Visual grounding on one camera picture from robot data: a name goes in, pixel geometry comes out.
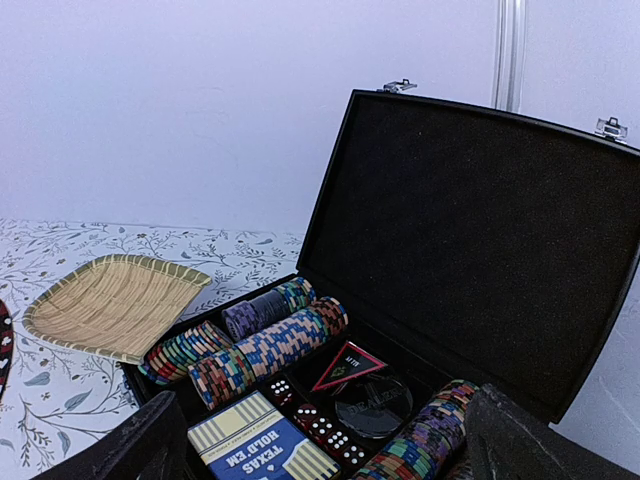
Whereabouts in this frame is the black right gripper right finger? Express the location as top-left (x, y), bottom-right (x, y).
top-left (465, 384), bottom-right (639, 480)

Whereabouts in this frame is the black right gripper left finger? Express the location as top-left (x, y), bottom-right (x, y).
top-left (38, 391), bottom-right (187, 480)

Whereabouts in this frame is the round red black poker mat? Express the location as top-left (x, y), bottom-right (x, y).
top-left (0, 301), bottom-right (14, 398)

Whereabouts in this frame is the blue Texas Hold'em card box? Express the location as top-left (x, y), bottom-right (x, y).
top-left (187, 391), bottom-right (341, 479)

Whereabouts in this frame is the right multicolour chip row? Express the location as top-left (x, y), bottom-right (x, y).
top-left (354, 379), bottom-right (479, 479)

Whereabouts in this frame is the middle long chip row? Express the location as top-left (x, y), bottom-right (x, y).
top-left (188, 296), bottom-right (348, 410)

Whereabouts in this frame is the clear round dealer button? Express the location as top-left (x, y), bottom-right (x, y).
top-left (335, 374), bottom-right (413, 439)

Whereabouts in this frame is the red die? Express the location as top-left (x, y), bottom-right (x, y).
top-left (308, 417), bottom-right (333, 443)
top-left (325, 430), bottom-right (350, 458)
top-left (293, 403), bottom-right (319, 431)
top-left (339, 444), bottom-right (366, 469)
top-left (268, 379), bottom-right (295, 406)

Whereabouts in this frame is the woven bamboo tray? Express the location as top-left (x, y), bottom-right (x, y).
top-left (23, 254), bottom-right (212, 365)

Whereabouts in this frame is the back purple black chip row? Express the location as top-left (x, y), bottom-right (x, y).
top-left (221, 277), bottom-right (317, 342)

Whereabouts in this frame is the red triangular all-in marker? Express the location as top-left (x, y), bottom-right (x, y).
top-left (312, 341), bottom-right (387, 392)

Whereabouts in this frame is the black poker set case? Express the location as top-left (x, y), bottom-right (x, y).
top-left (125, 91), bottom-right (639, 479)

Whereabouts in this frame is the aluminium frame post right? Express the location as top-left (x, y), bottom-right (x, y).
top-left (492, 0), bottom-right (527, 113)

